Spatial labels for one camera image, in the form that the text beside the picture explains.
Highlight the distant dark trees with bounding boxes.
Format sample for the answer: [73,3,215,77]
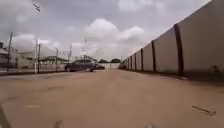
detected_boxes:
[97,58,122,64]

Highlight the dark car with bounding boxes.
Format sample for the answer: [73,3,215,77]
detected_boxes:
[94,63,106,71]

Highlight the grey car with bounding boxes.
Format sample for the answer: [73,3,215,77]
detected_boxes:
[64,58,98,73]

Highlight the brown dirt road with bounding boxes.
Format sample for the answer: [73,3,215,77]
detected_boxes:
[0,68,224,128]

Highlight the low building with dark roof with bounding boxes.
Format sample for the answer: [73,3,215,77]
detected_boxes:
[39,55,69,66]

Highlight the row of utility poles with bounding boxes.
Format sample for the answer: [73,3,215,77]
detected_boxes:
[6,31,73,74]

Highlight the dark verge strip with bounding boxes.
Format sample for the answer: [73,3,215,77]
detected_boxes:
[133,68,224,84]

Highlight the pale building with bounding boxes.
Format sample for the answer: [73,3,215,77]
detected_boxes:
[0,41,34,69]

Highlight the stick on the ground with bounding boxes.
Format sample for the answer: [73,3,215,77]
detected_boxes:
[191,104,217,117]

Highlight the white wall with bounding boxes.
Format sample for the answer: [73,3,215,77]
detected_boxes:
[99,62,121,70]

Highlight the long grey wall dark pillars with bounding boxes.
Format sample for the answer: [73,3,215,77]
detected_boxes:
[118,0,224,78]

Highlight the low pale boundary wall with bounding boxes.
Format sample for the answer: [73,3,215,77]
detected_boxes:
[0,63,68,75]

